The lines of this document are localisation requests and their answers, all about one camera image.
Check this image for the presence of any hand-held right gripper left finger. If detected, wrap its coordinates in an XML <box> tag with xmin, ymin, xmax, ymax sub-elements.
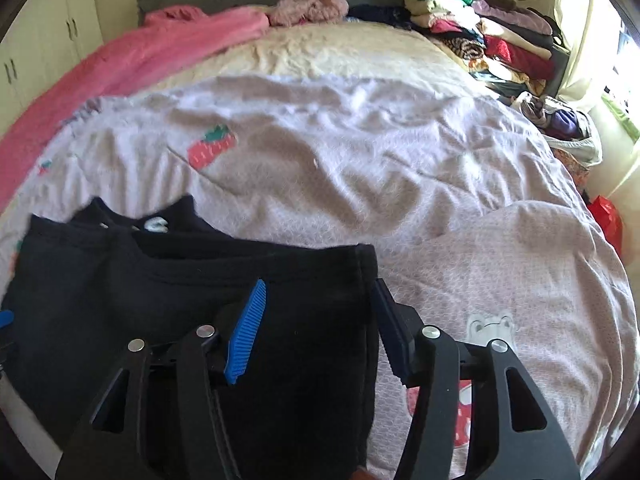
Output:
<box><xmin>55</xmin><ymin>278</ymin><xmax>268</xmax><ymax>480</ymax></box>

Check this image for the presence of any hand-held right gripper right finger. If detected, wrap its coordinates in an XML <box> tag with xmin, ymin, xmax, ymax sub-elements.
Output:
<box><xmin>374</xmin><ymin>279</ymin><xmax>582</xmax><ymax>480</ymax></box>

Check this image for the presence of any black shirt with orange cuffs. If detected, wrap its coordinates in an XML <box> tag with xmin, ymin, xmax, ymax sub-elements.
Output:
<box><xmin>0</xmin><ymin>194</ymin><xmax>379</xmax><ymax>480</ymax></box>

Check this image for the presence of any grey white clothes heap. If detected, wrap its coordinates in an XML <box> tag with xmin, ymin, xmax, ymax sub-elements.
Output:
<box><xmin>514</xmin><ymin>91</ymin><xmax>604</xmax><ymax>167</ymax></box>

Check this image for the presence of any pile of folded clothes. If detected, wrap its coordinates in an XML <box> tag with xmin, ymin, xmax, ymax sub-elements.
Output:
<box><xmin>404</xmin><ymin>0</ymin><xmax>572</xmax><ymax>99</ymax></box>

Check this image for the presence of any strawberry print quilt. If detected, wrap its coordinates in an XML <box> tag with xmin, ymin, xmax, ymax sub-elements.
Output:
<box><xmin>0</xmin><ymin>74</ymin><xmax>640</xmax><ymax>480</ymax></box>

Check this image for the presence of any red plastic bag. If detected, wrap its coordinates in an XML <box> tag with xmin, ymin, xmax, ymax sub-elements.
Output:
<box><xmin>586</xmin><ymin>194</ymin><xmax>625</xmax><ymax>257</ymax></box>

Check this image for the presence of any pink fleece blanket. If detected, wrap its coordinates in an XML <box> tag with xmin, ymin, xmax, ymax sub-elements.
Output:
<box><xmin>0</xmin><ymin>5</ymin><xmax>272</xmax><ymax>211</ymax></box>

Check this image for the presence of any cream wardrobe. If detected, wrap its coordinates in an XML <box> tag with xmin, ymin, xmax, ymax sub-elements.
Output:
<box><xmin>0</xmin><ymin>0</ymin><xmax>103</xmax><ymax>113</ymax></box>

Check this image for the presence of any beige bed sheet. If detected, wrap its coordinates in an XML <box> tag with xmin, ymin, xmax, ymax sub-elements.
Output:
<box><xmin>147</xmin><ymin>21</ymin><xmax>503</xmax><ymax>97</ymax></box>

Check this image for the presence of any dark blue garment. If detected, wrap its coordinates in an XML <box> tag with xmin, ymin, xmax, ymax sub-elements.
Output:
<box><xmin>346</xmin><ymin>3</ymin><xmax>417</xmax><ymax>32</ymax></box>

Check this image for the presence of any pink fuzzy garment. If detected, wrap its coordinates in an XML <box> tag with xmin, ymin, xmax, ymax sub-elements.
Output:
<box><xmin>267</xmin><ymin>0</ymin><xmax>351</xmax><ymax>29</ymax></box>

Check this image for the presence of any cream curtain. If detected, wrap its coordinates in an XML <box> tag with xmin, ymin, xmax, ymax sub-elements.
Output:
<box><xmin>554</xmin><ymin>0</ymin><xmax>640</xmax><ymax>203</ymax></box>

